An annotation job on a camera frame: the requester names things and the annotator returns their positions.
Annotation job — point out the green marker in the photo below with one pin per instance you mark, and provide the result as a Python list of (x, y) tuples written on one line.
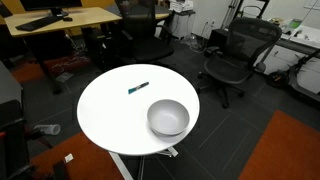
[(138, 87)]

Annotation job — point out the white bowl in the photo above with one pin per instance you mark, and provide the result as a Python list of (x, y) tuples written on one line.
[(168, 117)]

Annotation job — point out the white drawer cabinet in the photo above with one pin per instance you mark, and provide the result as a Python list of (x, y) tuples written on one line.
[(182, 25)]

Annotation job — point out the black mesh office chair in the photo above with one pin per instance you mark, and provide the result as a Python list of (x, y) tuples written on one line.
[(230, 68)]

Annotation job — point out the black computer tower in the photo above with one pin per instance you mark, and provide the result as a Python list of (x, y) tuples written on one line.
[(218, 38)]

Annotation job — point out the white table base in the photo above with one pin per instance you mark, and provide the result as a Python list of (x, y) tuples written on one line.
[(117, 163)]

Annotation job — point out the grey power strip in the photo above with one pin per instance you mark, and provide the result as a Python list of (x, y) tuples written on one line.
[(64, 77)]

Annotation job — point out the wooden desk black legs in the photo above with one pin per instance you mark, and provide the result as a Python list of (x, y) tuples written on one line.
[(85, 16)]

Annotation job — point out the small white card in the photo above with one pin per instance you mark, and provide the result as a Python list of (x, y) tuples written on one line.
[(68, 158)]

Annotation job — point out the black computer mouse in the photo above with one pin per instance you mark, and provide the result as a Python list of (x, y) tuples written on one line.
[(67, 19)]

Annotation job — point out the clear plastic bottle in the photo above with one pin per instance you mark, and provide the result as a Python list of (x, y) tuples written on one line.
[(48, 129)]

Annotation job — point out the black electric scooter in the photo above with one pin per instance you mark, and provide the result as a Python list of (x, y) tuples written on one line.
[(278, 79)]

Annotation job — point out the white long cabinet desk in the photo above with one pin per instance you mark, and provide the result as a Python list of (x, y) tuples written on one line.
[(283, 58)]

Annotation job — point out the black keyboard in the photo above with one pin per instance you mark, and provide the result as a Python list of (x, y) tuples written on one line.
[(38, 23)]

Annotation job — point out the black computer monitor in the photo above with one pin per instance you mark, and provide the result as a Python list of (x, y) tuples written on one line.
[(50, 4)]

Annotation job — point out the green device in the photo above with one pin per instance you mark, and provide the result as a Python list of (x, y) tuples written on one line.
[(295, 23)]

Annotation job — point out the grey desk top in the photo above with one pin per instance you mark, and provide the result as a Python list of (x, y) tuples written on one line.
[(8, 85)]

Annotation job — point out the black seat frame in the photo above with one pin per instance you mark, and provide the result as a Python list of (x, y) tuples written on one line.
[(11, 140)]

